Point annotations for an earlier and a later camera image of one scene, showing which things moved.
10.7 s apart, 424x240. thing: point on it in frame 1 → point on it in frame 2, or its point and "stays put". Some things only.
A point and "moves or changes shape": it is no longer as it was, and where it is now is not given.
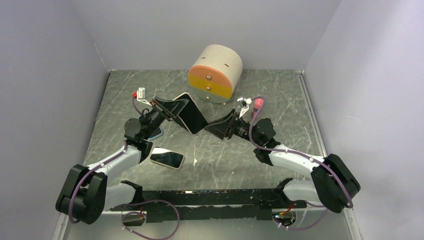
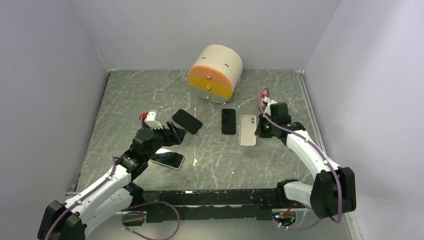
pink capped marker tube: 258,104 → 264,94
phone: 191,115 moves or changes shape
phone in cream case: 167,157 stays put
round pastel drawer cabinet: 215,73 stays put
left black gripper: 168,109 → 168,135
